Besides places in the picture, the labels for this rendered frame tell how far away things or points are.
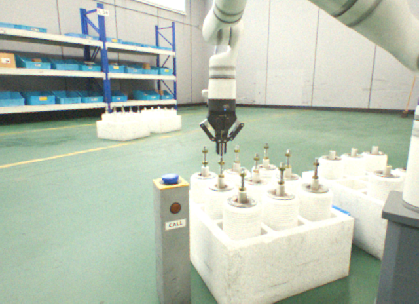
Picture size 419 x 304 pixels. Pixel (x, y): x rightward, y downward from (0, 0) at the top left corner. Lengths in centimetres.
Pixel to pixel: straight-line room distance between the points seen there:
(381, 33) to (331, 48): 667
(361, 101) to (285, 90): 173
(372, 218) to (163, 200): 69
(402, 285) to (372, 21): 49
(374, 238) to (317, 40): 652
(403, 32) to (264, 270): 57
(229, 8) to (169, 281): 63
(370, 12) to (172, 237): 58
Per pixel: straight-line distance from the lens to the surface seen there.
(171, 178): 66
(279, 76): 760
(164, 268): 74
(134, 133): 311
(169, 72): 672
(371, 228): 109
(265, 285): 78
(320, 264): 88
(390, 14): 57
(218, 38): 76
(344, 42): 721
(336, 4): 54
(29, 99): 515
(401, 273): 71
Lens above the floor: 53
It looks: 12 degrees down
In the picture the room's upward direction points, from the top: straight up
